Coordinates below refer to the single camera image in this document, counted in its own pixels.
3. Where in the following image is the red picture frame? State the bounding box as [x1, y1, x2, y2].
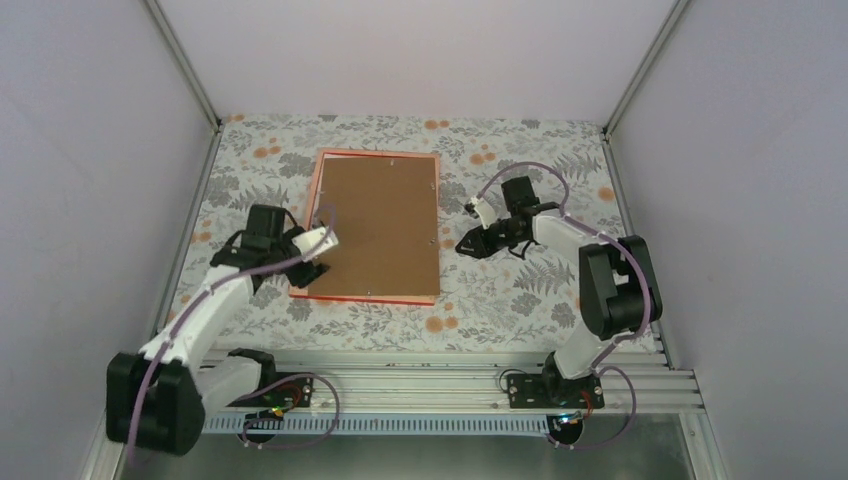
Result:
[288, 148, 443, 307]

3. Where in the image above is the brown backing board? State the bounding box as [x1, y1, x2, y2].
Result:
[295, 154, 441, 298]

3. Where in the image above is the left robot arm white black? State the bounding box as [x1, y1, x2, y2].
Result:
[105, 204, 338, 456]

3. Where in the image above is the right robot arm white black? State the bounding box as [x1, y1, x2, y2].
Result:
[455, 176, 663, 407]

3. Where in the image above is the floral patterned table cloth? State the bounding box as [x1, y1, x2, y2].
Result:
[170, 114, 624, 353]

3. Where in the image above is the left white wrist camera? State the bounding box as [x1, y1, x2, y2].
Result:
[292, 226, 339, 261]

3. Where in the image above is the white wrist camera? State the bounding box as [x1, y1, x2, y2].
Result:
[292, 226, 339, 261]
[464, 196, 498, 230]

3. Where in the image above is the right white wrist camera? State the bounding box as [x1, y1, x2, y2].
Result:
[464, 196, 498, 230]

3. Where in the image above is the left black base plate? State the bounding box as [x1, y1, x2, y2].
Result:
[248, 377, 314, 409]

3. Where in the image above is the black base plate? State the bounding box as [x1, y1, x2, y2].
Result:
[507, 373, 605, 410]
[248, 377, 314, 409]

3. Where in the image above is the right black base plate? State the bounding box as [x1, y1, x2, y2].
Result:
[507, 373, 605, 410]

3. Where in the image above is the grey slotted cable duct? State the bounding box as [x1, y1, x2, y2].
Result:
[198, 414, 555, 437]

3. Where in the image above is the aluminium rail base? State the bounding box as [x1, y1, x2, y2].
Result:
[107, 348, 705, 415]

